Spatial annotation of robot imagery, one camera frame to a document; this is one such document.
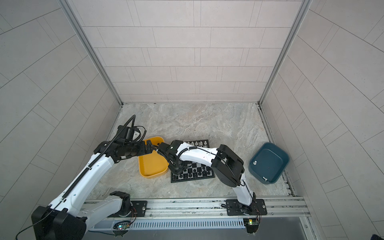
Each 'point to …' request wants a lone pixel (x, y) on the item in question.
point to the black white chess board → (194, 171)
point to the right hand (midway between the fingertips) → (179, 173)
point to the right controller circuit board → (251, 224)
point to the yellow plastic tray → (153, 164)
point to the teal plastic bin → (268, 163)
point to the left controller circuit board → (122, 225)
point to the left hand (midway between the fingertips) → (151, 146)
